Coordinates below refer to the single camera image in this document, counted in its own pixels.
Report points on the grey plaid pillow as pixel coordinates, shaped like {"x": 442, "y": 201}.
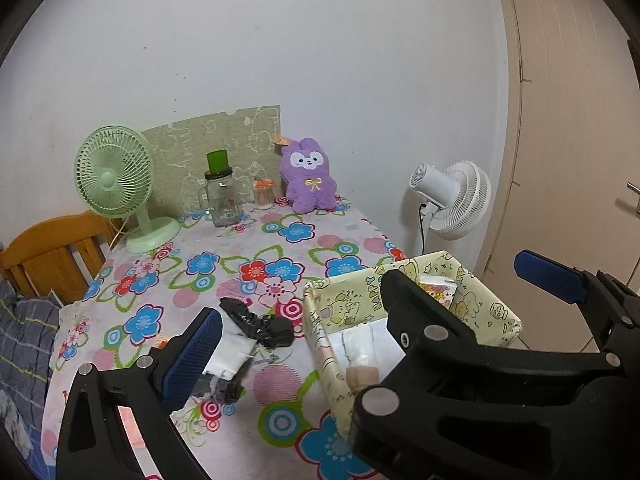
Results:
{"x": 25, "y": 340}

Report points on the glass mug jar green lid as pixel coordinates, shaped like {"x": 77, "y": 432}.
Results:
{"x": 221, "y": 200}

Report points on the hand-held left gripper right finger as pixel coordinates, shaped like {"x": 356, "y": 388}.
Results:
{"x": 547, "y": 275}

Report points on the grey sock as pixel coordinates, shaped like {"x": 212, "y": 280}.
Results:
{"x": 227, "y": 391}

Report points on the white standing fan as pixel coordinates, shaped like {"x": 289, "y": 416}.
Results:
{"x": 452, "y": 195}

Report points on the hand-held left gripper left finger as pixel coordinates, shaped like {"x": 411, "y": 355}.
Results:
{"x": 195, "y": 355}

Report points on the floral tablecloth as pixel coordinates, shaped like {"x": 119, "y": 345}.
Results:
{"x": 200, "y": 280}

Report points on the snack packet in box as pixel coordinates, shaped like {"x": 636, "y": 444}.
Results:
{"x": 439, "y": 291}

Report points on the green patterned wall sheet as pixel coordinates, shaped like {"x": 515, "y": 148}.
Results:
{"x": 185, "y": 150}

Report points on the beige door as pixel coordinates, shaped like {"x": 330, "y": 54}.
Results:
{"x": 565, "y": 135}

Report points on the black sock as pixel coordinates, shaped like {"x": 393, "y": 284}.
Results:
{"x": 257, "y": 327}

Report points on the swab container orange lid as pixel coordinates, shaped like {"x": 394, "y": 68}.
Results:
{"x": 263, "y": 196}

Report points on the purple bunny plush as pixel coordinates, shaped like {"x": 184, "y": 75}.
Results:
{"x": 309, "y": 185}

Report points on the white cloth pouch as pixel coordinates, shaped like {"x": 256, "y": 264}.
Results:
{"x": 230, "y": 355}

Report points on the green desk fan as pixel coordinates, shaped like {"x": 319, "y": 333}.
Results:
{"x": 114, "y": 179}

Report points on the yellow patterned storage box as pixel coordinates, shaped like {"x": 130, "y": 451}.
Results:
{"x": 345, "y": 305}

